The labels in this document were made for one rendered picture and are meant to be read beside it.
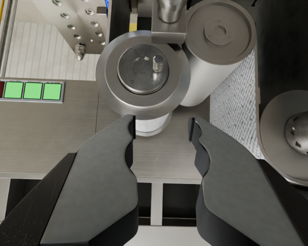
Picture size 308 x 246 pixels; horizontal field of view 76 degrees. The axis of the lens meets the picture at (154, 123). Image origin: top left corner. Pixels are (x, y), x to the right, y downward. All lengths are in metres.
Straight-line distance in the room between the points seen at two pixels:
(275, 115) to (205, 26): 0.18
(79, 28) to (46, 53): 1.85
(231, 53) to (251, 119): 0.11
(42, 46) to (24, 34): 0.23
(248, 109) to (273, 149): 0.07
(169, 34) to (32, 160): 0.55
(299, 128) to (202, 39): 0.19
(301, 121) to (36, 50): 2.44
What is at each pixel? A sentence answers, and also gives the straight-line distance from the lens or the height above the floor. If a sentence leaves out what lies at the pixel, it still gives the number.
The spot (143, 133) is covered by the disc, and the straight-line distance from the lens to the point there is 0.54.
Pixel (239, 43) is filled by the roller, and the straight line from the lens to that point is 0.37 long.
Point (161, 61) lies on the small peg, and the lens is 0.27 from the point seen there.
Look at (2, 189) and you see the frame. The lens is 0.76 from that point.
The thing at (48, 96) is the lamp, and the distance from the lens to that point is 0.71.
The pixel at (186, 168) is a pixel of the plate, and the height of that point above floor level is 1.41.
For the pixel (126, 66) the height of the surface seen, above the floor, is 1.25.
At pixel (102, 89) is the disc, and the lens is 0.31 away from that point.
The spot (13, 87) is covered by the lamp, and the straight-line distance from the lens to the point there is 0.77.
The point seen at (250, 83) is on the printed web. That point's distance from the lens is 0.37.
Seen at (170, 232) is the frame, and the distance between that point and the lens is 0.66.
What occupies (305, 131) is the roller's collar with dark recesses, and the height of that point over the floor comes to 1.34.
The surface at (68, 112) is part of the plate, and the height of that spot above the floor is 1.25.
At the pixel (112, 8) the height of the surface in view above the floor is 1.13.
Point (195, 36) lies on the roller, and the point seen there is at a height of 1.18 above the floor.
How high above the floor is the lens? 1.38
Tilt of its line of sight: 10 degrees down
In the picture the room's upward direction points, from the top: 178 degrees counter-clockwise
